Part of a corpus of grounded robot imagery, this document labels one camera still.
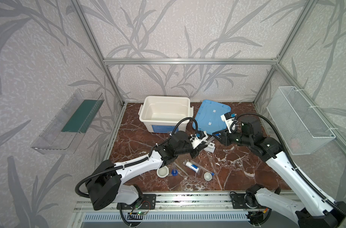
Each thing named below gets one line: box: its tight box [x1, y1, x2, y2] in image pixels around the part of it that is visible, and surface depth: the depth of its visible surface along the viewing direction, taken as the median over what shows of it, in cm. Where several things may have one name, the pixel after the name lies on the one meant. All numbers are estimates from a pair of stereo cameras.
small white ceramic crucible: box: [203, 171, 213, 181], surface depth 82 cm
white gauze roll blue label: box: [185, 161, 200, 173], surface depth 85 cm
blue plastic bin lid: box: [192, 99, 232, 136], surface depth 118 cm
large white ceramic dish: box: [156, 165, 170, 179], surface depth 83 cm
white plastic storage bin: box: [138, 95, 194, 134], surface depth 103 cm
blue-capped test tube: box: [190, 160, 215, 176], surface depth 87 cm
